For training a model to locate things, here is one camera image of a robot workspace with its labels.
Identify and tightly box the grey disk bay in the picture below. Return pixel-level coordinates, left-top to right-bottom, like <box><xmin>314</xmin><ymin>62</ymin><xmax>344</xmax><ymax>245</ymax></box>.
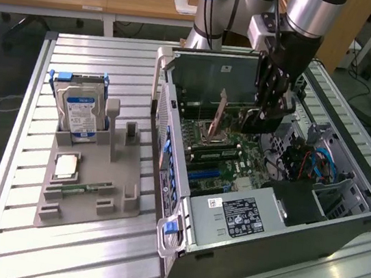
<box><xmin>308</xmin><ymin>170</ymin><xmax>371</xmax><ymax>226</ymax></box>

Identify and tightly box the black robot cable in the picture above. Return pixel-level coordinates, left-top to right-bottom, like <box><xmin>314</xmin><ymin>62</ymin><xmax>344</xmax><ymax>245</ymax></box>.
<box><xmin>199</xmin><ymin>0</ymin><xmax>215</xmax><ymax>41</ymax></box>

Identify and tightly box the white paper stack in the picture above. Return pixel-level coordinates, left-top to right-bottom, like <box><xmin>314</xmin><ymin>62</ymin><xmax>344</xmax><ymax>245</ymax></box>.
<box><xmin>170</xmin><ymin>0</ymin><xmax>199</xmax><ymax>16</ymax></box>

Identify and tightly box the hard disk in blue caddy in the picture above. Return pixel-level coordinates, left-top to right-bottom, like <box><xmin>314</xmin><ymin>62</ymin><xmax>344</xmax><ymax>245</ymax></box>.
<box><xmin>40</xmin><ymin>65</ymin><xmax>112</xmax><ymax>149</ymax></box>

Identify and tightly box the blue case release latch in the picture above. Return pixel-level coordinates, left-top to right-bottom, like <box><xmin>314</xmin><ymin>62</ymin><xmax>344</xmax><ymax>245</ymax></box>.
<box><xmin>162</xmin><ymin>221</ymin><xmax>179</xmax><ymax>237</ymax></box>

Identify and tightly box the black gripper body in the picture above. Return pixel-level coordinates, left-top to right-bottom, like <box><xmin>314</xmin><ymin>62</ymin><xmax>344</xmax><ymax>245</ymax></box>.
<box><xmin>266</xmin><ymin>28</ymin><xmax>325</xmax><ymax>86</ymax></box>

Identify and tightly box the grey power supply unit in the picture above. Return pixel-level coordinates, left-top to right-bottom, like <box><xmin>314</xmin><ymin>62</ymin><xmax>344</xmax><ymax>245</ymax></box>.
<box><xmin>181</xmin><ymin>176</ymin><xmax>292</xmax><ymax>259</ymax></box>

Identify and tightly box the silver CPU chip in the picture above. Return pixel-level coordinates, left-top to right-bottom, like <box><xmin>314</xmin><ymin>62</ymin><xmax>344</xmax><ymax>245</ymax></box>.
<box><xmin>53</xmin><ymin>153</ymin><xmax>80</xmax><ymax>181</ymax></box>

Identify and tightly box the open black PC case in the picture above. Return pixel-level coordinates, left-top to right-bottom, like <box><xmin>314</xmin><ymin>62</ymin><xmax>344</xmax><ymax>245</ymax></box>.
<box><xmin>125</xmin><ymin>34</ymin><xmax>371</xmax><ymax>278</ymax></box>

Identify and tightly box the black office chair base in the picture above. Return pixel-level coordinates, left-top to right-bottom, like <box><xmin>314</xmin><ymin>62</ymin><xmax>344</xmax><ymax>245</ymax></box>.
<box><xmin>0</xmin><ymin>11</ymin><xmax>53</xmax><ymax>57</ymax></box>

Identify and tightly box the red wire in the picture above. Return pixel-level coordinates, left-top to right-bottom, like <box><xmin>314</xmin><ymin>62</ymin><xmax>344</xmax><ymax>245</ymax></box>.
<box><xmin>298</xmin><ymin>150</ymin><xmax>310</xmax><ymax>180</ymax></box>

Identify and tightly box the blue data wire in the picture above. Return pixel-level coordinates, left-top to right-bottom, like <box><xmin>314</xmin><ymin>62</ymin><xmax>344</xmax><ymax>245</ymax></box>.
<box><xmin>306</xmin><ymin>147</ymin><xmax>341</xmax><ymax>184</ymax></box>

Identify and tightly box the blue PCIe expansion slot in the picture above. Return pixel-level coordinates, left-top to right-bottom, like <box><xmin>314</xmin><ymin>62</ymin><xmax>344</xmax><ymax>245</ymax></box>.
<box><xmin>185</xmin><ymin>166</ymin><xmax>222</xmax><ymax>183</ymax></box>

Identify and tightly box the light wooden cabinet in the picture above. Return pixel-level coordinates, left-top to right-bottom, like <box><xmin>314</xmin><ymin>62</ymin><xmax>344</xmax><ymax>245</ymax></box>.
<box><xmin>316</xmin><ymin>0</ymin><xmax>371</xmax><ymax>79</ymax></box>

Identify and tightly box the green loose RAM stick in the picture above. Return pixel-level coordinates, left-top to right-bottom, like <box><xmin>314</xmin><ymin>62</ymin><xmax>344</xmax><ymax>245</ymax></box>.
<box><xmin>60</xmin><ymin>179</ymin><xmax>114</xmax><ymax>202</ymax></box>

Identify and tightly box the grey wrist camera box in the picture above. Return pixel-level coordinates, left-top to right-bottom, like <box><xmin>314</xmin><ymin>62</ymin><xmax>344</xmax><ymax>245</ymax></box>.
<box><xmin>245</xmin><ymin>12</ymin><xmax>281</xmax><ymax>53</ymax></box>

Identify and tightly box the green motherboard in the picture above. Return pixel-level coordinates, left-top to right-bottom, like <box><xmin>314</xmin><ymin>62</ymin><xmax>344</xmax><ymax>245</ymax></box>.
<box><xmin>160</xmin><ymin>87</ymin><xmax>290</xmax><ymax>210</ymax></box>

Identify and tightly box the NVIDIA graphics card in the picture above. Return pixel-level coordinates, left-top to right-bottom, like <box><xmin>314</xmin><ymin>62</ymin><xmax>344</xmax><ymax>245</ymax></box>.
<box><xmin>206</xmin><ymin>86</ymin><xmax>284</xmax><ymax>156</ymax></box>

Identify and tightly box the grey printed parts rack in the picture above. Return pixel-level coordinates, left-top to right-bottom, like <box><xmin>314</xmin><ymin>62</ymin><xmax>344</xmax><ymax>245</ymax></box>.
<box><xmin>33</xmin><ymin>89</ymin><xmax>157</xmax><ymax>242</ymax></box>

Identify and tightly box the installed RAM stick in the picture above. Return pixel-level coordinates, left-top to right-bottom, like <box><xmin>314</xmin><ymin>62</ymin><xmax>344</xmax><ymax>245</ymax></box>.
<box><xmin>189</xmin><ymin>141</ymin><xmax>242</xmax><ymax>164</ymax></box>

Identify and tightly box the metal CPU socket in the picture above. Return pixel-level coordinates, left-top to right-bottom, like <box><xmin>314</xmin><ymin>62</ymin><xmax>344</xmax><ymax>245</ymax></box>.
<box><xmin>196</xmin><ymin>118</ymin><xmax>229</xmax><ymax>149</ymax></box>

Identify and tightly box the silver drive cage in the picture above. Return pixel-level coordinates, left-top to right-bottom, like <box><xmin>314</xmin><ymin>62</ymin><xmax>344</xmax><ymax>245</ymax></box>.
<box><xmin>258</xmin><ymin>67</ymin><xmax>320</xmax><ymax>164</ymax></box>

